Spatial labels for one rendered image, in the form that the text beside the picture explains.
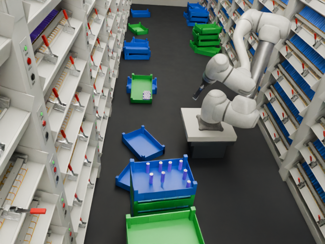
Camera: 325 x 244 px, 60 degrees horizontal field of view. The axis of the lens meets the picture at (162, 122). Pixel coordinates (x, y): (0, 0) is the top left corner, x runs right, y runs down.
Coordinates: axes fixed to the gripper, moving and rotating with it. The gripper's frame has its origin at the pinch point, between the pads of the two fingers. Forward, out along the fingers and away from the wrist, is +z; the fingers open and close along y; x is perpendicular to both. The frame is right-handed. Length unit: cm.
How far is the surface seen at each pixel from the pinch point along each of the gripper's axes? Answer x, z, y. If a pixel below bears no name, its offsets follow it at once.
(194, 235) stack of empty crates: 37, -40, 79
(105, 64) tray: -71, 32, 14
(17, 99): -31, -96, 85
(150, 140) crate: -9, 53, 34
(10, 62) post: -34, -104, 80
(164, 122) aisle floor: -10, 67, 9
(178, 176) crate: 19, -22, 59
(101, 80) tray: -61, 21, 29
